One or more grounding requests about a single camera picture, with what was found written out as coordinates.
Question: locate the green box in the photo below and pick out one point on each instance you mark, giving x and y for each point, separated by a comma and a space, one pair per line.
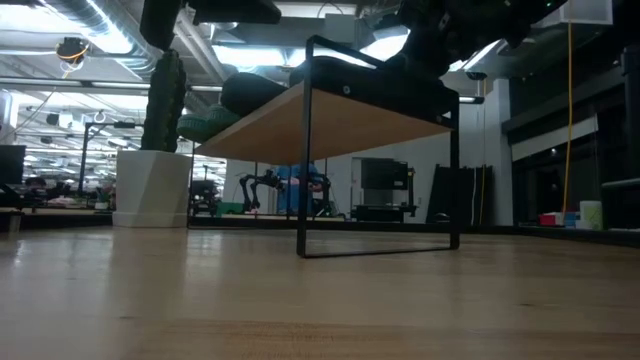
230, 208

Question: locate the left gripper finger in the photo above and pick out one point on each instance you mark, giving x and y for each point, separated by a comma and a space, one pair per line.
235, 11

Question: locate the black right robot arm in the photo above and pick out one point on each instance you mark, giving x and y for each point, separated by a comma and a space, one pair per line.
535, 15

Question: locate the black screen on cart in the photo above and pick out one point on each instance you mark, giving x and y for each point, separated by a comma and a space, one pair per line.
382, 175

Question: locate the blue box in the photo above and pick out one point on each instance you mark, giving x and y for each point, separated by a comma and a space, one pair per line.
571, 220

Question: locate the wooden shelf black metal frame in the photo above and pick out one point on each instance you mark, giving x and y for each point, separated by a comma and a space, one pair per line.
325, 131

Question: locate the black metal rig frame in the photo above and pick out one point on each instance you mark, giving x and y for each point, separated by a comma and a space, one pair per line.
631, 125

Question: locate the black background robot arm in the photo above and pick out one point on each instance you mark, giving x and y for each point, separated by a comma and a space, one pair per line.
247, 187

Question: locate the white green container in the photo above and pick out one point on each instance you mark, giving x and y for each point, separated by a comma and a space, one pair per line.
591, 215

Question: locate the dark computer monitor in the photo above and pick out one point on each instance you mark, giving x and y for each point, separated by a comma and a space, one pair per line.
12, 165

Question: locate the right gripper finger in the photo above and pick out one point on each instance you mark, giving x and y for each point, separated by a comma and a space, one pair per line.
425, 64

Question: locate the person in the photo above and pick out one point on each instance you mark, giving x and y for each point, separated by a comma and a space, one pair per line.
35, 185
296, 193

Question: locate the white hexagonal plant pot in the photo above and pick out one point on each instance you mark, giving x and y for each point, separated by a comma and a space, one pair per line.
150, 190

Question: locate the black hanging dome camera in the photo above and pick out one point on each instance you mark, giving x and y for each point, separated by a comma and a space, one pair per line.
72, 50

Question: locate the black leaning panels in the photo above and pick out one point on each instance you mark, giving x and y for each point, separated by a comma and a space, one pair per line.
470, 195

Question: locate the red box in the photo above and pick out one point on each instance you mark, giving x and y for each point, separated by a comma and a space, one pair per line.
547, 219

